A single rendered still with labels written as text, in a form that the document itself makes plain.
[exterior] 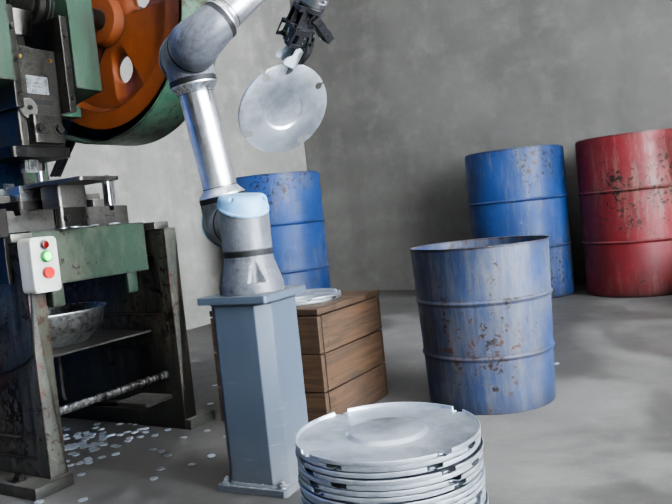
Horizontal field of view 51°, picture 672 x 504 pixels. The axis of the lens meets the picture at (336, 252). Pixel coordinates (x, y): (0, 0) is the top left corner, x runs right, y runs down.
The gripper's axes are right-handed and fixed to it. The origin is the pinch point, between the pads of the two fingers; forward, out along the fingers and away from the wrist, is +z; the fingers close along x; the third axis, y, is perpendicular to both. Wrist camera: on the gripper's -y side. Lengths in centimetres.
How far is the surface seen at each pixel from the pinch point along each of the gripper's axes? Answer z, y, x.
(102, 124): 53, 24, -46
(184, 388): 89, 26, 40
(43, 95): 35, 52, -35
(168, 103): 31.3, 15.6, -27.6
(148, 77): 29, 18, -38
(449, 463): -9, 60, 122
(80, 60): 27, 40, -42
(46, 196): 52, 57, -10
